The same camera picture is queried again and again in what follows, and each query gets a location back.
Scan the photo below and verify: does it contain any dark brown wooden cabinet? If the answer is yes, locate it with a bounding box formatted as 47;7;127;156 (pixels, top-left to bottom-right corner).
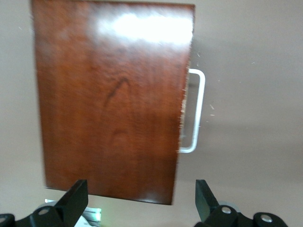
30;0;196;206

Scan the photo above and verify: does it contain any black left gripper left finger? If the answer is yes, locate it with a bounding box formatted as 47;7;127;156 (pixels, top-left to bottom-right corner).
0;179;89;227

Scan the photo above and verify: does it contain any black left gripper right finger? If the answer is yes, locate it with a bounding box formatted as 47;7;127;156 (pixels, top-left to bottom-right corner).
195;179;290;227

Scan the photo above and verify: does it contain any white metal drawer handle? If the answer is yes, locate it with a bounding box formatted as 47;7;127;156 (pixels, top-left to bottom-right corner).
178;69;206;154

